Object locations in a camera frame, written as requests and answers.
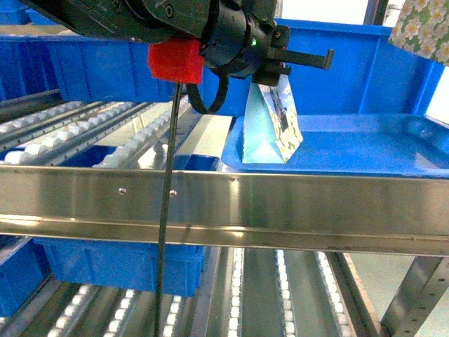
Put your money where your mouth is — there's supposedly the blue bin on left rollers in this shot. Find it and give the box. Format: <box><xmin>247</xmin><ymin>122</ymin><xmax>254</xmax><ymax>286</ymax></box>
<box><xmin>0</xmin><ymin>34</ymin><xmax>190</xmax><ymax>103</ymax></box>

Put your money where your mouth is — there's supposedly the white roller track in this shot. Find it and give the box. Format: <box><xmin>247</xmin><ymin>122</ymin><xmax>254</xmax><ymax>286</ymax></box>
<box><xmin>91</xmin><ymin>101</ymin><xmax>187</xmax><ymax>170</ymax></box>

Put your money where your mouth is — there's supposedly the stainless steel front rail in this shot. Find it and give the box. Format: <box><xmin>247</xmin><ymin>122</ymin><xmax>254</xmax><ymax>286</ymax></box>
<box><xmin>1</xmin><ymin>166</ymin><xmax>448</xmax><ymax>256</ymax></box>

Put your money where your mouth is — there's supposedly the large blue bin behind tray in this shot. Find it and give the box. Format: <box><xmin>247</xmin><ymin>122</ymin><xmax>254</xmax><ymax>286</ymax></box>
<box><xmin>189</xmin><ymin>18</ymin><xmax>445</xmax><ymax>117</ymax></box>

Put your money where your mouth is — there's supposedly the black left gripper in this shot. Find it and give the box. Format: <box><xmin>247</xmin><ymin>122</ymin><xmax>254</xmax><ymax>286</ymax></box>
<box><xmin>200</xmin><ymin>6</ymin><xmax>334</xmax><ymax>86</ymax></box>

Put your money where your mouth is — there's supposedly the blue plastic tray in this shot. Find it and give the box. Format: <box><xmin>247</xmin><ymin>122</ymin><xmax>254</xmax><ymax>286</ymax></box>
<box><xmin>222</xmin><ymin>114</ymin><xmax>448</xmax><ymax>179</ymax></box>

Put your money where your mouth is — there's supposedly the blue bin under rail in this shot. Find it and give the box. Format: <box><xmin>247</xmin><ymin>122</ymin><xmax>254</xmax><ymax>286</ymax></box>
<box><xmin>33</xmin><ymin>237</ymin><xmax>206</xmax><ymax>297</ymax></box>

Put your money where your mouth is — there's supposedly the flower gift bag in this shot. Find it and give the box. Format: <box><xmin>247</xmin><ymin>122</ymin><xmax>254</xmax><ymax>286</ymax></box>
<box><xmin>389</xmin><ymin>0</ymin><xmax>448</xmax><ymax>67</ymax></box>
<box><xmin>242</xmin><ymin>75</ymin><xmax>303</xmax><ymax>164</ymax></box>

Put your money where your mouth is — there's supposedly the black cable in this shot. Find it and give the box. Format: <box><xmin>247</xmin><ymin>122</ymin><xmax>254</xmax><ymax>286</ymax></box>
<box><xmin>153</xmin><ymin>82</ymin><xmax>184</xmax><ymax>337</ymax></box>

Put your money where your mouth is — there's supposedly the blue bin lower far left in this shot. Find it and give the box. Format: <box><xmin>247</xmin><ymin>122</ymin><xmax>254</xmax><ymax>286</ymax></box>
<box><xmin>1</xmin><ymin>235</ymin><xmax>50</xmax><ymax>317</ymax></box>

